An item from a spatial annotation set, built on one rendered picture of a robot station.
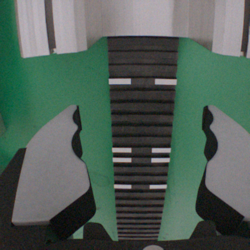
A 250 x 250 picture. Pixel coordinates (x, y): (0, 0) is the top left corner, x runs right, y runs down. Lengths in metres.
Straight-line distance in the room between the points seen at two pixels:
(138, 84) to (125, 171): 0.08
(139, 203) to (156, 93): 0.11
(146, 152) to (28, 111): 0.12
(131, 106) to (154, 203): 0.10
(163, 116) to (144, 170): 0.05
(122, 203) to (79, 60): 0.14
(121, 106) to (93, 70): 0.04
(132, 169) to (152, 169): 0.02
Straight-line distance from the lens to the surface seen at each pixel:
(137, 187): 0.20
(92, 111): 0.18
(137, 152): 0.18
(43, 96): 0.19
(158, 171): 0.19
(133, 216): 0.23
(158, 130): 0.17
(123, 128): 0.17
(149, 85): 0.16
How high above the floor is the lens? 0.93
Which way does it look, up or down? 58 degrees down
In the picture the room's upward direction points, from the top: 175 degrees counter-clockwise
